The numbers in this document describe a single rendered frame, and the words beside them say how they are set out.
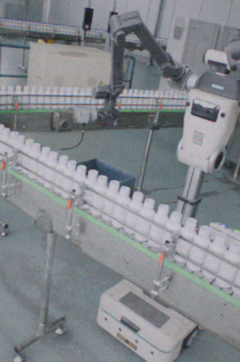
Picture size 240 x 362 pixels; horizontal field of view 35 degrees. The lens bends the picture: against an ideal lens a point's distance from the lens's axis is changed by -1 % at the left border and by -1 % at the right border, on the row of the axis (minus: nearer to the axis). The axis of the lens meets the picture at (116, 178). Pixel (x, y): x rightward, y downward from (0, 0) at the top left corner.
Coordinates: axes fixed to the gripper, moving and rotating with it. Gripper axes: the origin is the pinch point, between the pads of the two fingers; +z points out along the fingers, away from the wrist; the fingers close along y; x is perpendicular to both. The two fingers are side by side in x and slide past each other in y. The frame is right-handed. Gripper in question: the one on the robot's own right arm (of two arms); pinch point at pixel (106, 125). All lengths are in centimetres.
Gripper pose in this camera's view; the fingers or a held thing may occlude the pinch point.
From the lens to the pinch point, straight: 207.4
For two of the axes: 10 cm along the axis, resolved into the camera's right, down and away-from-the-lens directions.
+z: -1.6, 9.0, 4.1
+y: -6.5, 2.2, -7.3
